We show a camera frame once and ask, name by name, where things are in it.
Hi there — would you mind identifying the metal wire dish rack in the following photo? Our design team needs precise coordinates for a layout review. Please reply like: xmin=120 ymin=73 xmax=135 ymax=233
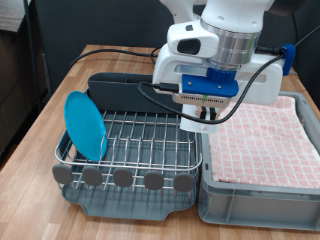
xmin=51 ymin=89 xmax=204 ymax=195

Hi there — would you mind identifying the dark backdrop curtain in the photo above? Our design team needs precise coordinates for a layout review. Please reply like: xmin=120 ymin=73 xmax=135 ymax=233
xmin=31 ymin=0 xmax=320 ymax=111

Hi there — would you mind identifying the grey plastic drain tray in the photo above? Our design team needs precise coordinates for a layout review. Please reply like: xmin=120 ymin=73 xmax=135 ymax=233
xmin=61 ymin=93 xmax=198 ymax=222

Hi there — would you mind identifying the pink checkered cloth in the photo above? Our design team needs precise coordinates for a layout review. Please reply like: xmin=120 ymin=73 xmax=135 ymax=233
xmin=207 ymin=94 xmax=320 ymax=190

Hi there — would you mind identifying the grey plastic crate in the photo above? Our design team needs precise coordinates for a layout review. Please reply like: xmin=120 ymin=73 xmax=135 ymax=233
xmin=196 ymin=89 xmax=320 ymax=232

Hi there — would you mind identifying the wrist camera on blue mount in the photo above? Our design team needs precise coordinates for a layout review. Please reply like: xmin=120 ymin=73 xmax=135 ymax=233
xmin=172 ymin=67 xmax=241 ymax=109

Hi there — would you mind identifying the black metal pole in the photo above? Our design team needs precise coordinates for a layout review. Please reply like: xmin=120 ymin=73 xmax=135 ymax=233
xmin=22 ymin=0 xmax=44 ymax=115

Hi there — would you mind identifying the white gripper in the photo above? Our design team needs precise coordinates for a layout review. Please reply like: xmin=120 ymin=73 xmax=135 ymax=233
xmin=151 ymin=43 xmax=285 ymax=121

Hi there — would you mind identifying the blue cable clip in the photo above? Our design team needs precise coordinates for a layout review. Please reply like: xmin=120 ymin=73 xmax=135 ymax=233
xmin=280 ymin=43 xmax=297 ymax=77

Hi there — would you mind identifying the black cable on table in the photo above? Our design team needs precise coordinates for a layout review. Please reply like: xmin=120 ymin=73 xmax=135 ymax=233
xmin=69 ymin=46 xmax=163 ymax=69

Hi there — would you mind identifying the dark grey cutlery holder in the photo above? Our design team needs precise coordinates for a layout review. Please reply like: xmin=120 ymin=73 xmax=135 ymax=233
xmin=86 ymin=72 xmax=184 ymax=115

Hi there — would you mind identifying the black camera cable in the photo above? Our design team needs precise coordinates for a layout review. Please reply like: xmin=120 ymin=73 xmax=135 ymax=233
xmin=136 ymin=24 xmax=320 ymax=126

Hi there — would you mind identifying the teal plastic plate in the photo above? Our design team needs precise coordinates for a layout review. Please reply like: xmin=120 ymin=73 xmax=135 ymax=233
xmin=63 ymin=90 xmax=109 ymax=163

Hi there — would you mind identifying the brown cabinet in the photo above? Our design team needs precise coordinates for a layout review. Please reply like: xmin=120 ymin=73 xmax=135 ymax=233
xmin=0 ymin=0 xmax=52 ymax=164

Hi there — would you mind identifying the thin black hanging cable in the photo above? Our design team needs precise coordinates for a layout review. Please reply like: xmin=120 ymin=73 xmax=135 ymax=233
xmin=291 ymin=12 xmax=301 ymax=46

